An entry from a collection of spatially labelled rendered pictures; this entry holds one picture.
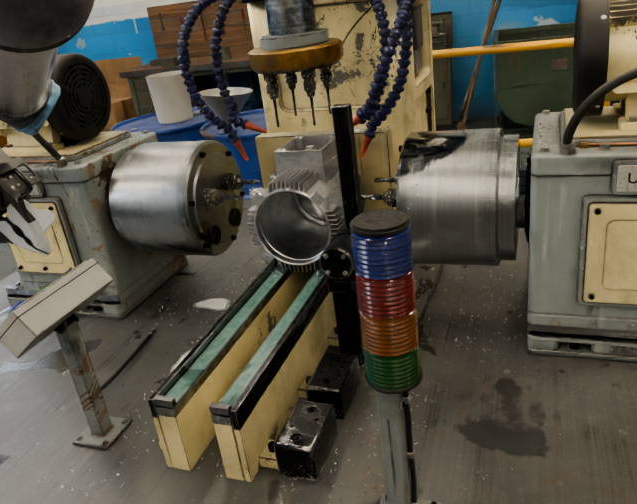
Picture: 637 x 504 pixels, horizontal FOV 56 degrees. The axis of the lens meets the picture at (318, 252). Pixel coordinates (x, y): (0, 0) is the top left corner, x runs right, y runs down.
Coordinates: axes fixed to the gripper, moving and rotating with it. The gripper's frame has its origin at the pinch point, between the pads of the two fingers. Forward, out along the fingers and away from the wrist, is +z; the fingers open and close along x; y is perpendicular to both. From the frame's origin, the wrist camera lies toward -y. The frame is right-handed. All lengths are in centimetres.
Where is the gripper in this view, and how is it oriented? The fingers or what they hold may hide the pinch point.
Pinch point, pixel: (40, 249)
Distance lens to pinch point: 102.5
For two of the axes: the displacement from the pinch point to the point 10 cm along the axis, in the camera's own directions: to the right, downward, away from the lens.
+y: 3.3, -4.3, 8.4
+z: 6.7, 7.3, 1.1
